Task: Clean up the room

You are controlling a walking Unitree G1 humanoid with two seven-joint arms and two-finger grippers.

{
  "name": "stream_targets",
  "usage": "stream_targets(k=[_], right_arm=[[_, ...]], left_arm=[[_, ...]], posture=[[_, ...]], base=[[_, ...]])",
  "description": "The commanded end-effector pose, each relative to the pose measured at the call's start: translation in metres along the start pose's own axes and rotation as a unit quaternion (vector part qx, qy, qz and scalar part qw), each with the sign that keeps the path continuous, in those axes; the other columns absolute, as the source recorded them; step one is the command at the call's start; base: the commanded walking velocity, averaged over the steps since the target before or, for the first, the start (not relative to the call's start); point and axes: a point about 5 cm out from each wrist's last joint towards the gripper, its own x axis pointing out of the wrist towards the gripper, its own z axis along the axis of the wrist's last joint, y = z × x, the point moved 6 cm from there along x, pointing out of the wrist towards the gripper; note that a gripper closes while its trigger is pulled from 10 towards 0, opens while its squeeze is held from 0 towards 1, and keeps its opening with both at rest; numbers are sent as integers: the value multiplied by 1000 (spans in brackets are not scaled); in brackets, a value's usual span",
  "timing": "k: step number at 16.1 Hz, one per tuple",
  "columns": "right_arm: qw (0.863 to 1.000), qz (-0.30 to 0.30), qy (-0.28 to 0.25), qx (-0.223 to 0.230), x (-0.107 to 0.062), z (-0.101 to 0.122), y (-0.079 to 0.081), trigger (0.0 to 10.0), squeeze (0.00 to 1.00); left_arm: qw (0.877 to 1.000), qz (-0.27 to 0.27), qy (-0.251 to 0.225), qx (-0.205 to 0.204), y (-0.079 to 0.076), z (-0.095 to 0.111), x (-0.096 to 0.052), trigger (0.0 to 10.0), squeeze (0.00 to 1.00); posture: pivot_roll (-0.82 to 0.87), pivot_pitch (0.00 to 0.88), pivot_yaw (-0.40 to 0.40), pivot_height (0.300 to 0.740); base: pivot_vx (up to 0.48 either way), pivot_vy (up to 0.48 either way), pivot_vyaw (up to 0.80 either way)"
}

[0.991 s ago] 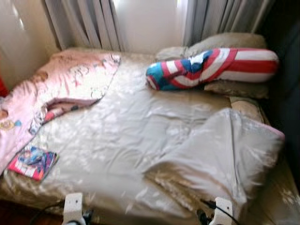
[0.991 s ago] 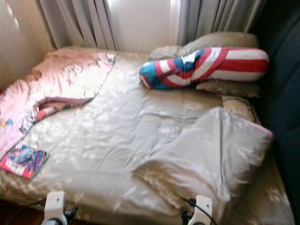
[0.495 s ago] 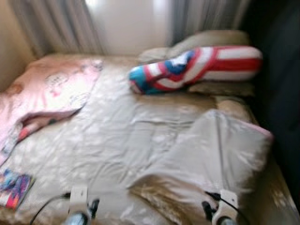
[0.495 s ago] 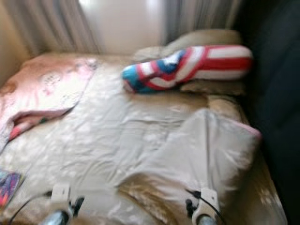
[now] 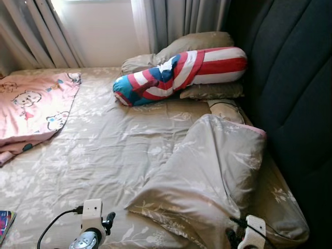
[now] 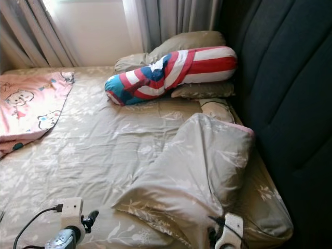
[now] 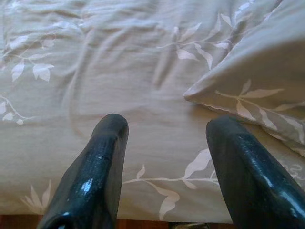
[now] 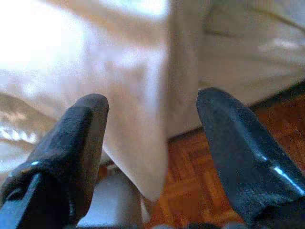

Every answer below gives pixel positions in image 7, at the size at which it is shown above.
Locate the beige floral pillow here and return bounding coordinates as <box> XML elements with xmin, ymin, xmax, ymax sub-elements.
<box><xmin>183</xmin><ymin>0</ymin><xmax>305</xmax><ymax>158</ymax></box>

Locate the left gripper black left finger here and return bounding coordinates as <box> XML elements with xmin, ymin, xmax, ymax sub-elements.
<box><xmin>37</xmin><ymin>113</ymin><xmax>130</xmax><ymax>229</ymax></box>

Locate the beige floral bedspread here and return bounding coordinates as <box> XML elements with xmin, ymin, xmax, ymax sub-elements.
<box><xmin>0</xmin><ymin>0</ymin><xmax>305</xmax><ymax>225</ymax></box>

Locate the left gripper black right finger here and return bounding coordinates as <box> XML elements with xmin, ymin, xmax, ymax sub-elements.
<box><xmin>205</xmin><ymin>115</ymin><xmax>305</xmax><ymax>229</ymax></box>

